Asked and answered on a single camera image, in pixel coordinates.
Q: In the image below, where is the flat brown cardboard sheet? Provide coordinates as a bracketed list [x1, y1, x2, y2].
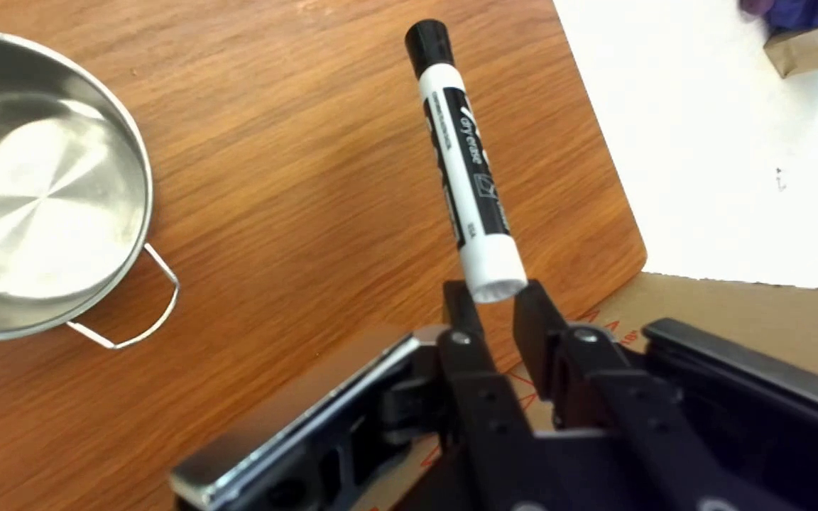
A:
[366, 273, 818, 511]

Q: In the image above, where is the brown cardboard box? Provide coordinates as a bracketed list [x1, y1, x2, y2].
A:
[763, 10, 818, 79]

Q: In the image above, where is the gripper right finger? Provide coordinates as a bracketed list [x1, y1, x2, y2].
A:
[512, 279, 818, 511]

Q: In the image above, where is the black and white marker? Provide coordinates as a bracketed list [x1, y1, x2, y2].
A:
[404, 19, 528, 304]

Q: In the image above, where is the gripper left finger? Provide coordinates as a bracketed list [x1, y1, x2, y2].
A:
[170, 280, 553, 511]

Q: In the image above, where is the steel bowl with wire handle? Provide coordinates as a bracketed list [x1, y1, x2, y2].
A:
[0, 27, 180, 350]

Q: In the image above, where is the purple blue cloth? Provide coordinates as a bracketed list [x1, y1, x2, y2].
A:
[738, 0, 818, 31]

